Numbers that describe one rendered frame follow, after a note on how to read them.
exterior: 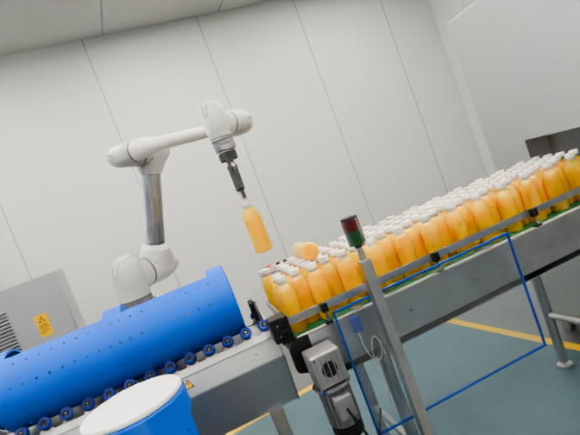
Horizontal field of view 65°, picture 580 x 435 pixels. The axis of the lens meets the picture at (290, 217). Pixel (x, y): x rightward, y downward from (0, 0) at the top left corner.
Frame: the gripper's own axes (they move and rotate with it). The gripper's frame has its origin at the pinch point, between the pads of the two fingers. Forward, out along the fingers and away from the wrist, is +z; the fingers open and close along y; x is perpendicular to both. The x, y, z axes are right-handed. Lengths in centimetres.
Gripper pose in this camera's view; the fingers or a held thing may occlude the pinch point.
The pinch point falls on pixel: (243, 198)
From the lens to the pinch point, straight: 187.2
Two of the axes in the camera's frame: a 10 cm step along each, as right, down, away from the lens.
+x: 9.1, -3.5, 2.1
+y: 2.2, -0.1, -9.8
